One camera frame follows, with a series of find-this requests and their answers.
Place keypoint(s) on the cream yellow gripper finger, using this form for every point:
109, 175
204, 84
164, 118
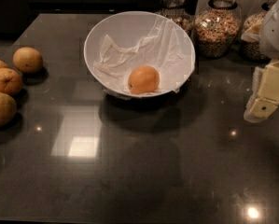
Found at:
265, 93

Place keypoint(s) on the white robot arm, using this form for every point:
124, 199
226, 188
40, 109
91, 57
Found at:
269, 33

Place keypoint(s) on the white bowl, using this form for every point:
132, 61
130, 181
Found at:
126, 28

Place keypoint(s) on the right glass cereal jar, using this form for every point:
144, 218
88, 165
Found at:
249, 41

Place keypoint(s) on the glass cereal jar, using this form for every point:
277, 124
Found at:
216, 27
249, 41
175, 11

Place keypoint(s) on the middle glass cereal jar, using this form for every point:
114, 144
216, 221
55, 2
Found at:
216, 27

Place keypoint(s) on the white tissue paper liner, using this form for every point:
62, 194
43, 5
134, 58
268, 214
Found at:
164, 50

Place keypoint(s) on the left glass cereal jar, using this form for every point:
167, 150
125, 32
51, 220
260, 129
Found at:
175, 11

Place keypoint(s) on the yellowish orange at left front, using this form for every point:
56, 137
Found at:
8, 108

